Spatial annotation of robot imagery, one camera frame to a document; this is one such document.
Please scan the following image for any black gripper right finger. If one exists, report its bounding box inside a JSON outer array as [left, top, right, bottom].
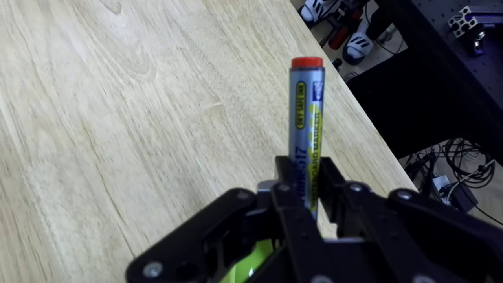
[[317, 158, 345, 221]]

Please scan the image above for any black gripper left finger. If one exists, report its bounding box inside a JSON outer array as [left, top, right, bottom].
[[273, 156, 303, 210]]

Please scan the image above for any blue marker with red cap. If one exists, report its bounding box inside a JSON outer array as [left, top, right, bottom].
[[289, 57, 325, 219]]

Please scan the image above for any white and black shoe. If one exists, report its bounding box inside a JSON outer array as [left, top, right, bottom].
[[342, 32, 374, 62]]

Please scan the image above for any black perforated breadboard table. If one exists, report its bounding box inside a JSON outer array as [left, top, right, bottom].
[[347, 0, 503, 161]]

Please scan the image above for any silver aluminium extrusion piece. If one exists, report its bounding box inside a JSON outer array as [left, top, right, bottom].
[[447, 7, 477, 38]]

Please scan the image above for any black cable bundle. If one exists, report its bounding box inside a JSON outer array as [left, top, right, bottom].
[[399, 137, 503, 230]]

